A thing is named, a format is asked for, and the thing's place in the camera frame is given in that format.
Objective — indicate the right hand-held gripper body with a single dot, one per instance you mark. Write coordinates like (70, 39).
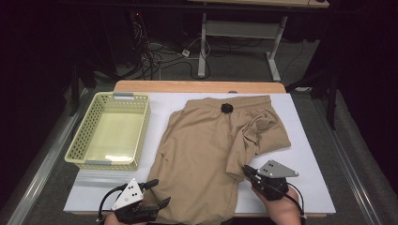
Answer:
(275, 176)

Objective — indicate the wooden table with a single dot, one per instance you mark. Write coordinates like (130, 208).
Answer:
(187, 86)

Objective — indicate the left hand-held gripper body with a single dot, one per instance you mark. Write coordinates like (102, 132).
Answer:
(128, 195)

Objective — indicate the person's right hand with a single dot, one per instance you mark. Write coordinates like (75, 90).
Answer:
(281, 209)

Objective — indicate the white power adapter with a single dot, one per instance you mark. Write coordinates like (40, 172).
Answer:
(186, 53)

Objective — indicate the person's left hand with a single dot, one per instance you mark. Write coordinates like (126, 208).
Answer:
(112, 219)

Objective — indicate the metal floor rail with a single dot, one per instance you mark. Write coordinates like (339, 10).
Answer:
(350, 175)
(40, 168)

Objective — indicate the white frame desk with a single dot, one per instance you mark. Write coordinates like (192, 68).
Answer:
(241, 29)

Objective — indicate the white board sheet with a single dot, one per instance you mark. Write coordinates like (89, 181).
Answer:
(313, 187)

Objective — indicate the black metal stand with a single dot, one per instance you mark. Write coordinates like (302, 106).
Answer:
(75, 90)
(331, 103)

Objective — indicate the tan shorts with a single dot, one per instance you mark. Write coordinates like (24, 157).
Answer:
(200, 150)

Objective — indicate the pale yellow plastic basket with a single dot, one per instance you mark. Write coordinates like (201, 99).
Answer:
(109, 137)

